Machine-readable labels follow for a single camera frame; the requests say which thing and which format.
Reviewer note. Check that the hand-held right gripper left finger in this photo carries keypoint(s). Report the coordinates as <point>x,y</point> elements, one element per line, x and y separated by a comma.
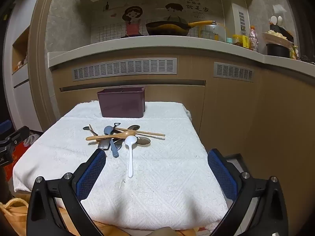
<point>89,174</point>

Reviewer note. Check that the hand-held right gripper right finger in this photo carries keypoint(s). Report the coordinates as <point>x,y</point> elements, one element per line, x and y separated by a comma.
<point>222,174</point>

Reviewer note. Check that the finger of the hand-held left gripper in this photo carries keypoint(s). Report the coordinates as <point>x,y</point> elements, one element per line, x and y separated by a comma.
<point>5,126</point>
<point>18,136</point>

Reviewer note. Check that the wooden spoon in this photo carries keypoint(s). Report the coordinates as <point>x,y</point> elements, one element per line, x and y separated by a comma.
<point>110,136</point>

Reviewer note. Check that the metal spoons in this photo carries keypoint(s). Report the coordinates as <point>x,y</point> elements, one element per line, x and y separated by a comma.
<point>130,157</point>

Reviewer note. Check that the small metal spoon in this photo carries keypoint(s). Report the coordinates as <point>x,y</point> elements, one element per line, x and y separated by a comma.
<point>86,128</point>

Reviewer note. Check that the blue plastic spoon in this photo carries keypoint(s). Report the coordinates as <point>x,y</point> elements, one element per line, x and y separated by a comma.
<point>108,130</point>

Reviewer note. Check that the large metal spoon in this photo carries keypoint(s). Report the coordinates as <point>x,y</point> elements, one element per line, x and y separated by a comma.
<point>134,127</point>

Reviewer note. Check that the purple utensil holder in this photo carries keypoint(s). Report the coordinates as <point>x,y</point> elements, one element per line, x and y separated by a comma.
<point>121,103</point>

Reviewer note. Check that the grey slipper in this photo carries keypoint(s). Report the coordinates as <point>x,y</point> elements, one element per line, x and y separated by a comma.
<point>35,137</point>
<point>27,141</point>

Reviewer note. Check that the red doormat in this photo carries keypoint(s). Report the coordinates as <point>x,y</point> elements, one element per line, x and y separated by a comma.
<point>19,150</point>

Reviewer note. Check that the white shelf cabinet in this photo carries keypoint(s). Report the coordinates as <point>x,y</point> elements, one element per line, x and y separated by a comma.
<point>22,91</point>

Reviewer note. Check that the white textured towel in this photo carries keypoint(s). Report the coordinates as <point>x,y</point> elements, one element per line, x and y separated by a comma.
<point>160,177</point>

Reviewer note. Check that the short grey vent grille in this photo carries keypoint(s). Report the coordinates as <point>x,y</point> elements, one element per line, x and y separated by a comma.
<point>233,71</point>

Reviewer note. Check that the long grey vent grille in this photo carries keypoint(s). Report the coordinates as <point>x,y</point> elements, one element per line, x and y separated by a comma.
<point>124,69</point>

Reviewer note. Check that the small teal cup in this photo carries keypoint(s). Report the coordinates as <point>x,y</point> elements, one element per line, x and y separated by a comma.
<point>229,40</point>

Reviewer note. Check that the yellow box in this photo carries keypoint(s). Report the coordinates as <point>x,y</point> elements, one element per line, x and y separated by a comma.
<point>245,42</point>

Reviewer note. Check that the yellow lid jar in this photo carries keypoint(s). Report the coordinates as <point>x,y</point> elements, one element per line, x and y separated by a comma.
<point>237,40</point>

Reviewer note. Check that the black pot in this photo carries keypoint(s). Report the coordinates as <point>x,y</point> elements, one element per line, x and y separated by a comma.
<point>278,50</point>

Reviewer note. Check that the plastic bottle orange cap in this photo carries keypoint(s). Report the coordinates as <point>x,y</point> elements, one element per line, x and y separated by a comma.
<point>253,39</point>

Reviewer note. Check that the glass pot lid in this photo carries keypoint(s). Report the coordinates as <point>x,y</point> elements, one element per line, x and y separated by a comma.
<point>211,33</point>

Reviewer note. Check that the black holder white spoons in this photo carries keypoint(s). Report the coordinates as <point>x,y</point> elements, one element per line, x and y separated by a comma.
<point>276,25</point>

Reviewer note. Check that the cartoon wall sticker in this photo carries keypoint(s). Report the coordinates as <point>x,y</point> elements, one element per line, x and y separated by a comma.
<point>110,27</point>

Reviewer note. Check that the white louvered wall panel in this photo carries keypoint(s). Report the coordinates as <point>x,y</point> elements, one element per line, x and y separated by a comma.
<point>242,21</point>

